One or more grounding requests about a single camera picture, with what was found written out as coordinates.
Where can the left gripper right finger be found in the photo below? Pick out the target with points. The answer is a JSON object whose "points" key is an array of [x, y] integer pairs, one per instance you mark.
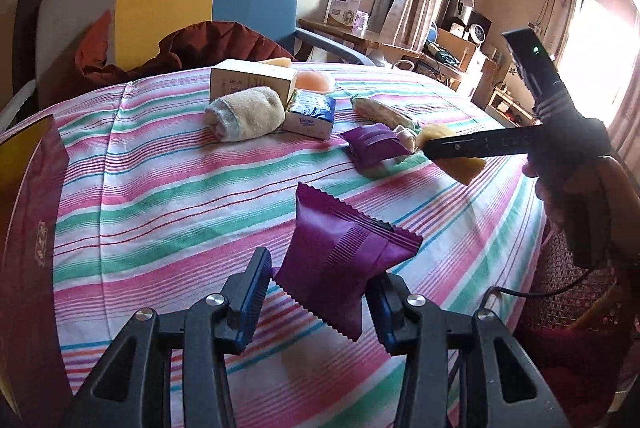
{"points": [[499, 384]]}

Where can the dark red gift box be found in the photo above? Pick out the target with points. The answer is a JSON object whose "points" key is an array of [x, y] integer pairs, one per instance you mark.
{"points": [[34, 387]]}

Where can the dark red jacket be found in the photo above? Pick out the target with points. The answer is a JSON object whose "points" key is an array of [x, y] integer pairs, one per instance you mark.
{"points": [[199, 45]]}

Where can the striped fabric pouch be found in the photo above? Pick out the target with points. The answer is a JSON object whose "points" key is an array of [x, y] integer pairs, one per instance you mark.
{"points": [[374, 111]]}

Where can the grey yellow blue armchair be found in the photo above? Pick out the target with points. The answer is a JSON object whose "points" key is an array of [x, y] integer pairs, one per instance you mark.
{"points": [[134, 29]]}

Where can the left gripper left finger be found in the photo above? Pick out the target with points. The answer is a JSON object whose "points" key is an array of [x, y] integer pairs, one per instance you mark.
{"points": [[130, 384]]}

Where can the cream cardboard box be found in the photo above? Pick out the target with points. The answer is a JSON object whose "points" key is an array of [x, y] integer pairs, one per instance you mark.
{"points": [[234, 75]]}

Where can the person's right hand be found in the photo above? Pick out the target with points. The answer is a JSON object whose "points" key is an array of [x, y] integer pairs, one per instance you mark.
{"points": [[623, 202]]}

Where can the wooden desk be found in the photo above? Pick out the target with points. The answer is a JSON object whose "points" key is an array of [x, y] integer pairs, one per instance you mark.
{"points": [[372, 41]]}

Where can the rolled beige towel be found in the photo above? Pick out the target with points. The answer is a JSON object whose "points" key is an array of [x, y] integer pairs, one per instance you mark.
{"points": [[245, 115]]}

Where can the small clear plastic bottle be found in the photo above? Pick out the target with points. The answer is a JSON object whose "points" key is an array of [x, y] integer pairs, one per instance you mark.
{"points": [[406, 137]]}

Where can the wooden shelf unit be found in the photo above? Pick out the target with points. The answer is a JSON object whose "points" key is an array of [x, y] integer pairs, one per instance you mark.
{"points": [[505, 110]]}

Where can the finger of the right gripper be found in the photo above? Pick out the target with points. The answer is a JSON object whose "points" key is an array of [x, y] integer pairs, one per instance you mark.
{"points": [[484, 144]]}

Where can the purple snack packet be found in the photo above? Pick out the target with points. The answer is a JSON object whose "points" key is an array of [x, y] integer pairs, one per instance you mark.
{"points": [[335, 249], [370, 145]]}

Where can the white product box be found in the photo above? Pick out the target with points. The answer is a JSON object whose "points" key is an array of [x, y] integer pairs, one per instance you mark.
{"points": [[342, 13]]}

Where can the blue Tempo tissue pack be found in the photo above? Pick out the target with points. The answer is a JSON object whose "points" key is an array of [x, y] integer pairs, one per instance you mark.
{"points": [[310, 114]]}

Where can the peach silicone cup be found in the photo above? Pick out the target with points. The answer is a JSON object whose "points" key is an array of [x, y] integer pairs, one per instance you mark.
{"points": [[314, 81]]}

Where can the yellow sponge block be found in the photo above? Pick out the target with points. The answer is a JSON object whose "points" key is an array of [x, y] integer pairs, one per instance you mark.
{"points": [[463, 170]]}

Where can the striped bed sheet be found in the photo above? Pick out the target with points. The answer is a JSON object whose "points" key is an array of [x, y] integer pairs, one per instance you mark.
{"points": [[155, 212]]}

